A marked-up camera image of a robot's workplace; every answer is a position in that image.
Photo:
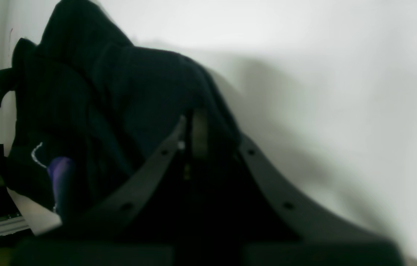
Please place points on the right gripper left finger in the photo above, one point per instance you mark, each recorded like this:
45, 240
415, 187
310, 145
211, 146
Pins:
88, 241

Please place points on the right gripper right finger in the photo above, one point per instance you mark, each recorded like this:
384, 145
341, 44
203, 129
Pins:
325, 239

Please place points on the black T-shirt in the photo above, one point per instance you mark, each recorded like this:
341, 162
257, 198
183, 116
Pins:
92, 107

